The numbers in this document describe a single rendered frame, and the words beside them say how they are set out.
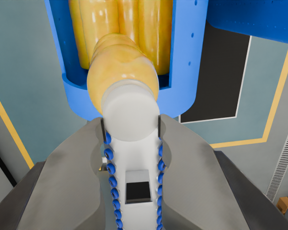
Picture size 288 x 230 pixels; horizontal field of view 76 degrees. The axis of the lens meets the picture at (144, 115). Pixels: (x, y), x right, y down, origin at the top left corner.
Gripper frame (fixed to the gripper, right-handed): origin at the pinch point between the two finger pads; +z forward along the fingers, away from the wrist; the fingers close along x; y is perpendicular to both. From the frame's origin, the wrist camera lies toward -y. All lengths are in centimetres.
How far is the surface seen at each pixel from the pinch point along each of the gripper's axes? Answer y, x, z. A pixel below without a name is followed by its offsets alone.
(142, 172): 54, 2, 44
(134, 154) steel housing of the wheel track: 45, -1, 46
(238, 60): 29, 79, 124
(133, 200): 52, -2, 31
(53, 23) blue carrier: -4.4, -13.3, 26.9
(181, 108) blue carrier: 9.4, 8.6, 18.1
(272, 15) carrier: -3, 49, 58
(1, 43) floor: 14, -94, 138
